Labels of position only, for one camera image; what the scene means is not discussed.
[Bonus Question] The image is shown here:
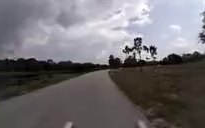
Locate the robot's own part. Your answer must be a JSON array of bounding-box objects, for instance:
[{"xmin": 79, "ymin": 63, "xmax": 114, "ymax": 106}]
[
  {"xmin": 63, "ymin": 121, "xmax": 74, "ymax": 128},
  {"xmin": 136, "ymin": 119, "xmax": 148, "ymax": 128}
]

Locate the low dark tree line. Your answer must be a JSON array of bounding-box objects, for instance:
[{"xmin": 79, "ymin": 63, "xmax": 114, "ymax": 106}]
[
  {"xmin": 158, "ymin": 50, "xmax": 205, "ymax": 66},
  {"xmin": 0, "ymin": 52, "xmax": 109, "ymax": 74}
]

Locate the pale grey paved path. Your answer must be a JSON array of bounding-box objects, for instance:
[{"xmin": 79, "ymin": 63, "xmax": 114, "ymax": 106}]
[{"xmin": 0, "ymin": 69, "xmax": 151, "ymax": 128}]

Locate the clump of thin trees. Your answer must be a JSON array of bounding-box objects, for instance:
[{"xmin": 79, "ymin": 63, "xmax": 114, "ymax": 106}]
[{"xmin": 108, "ymin": 36, "xmax": 159, "ymax": 69}]

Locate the dry grass verge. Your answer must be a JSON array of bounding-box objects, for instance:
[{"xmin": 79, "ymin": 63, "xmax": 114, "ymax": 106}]
[
  {"xmin": 108, "ymin": 59, "xmax": 205, "ymax": 128},
  {"xmin": 0, "ymin": 69, "xmax": 101, "ymax": 107}
]

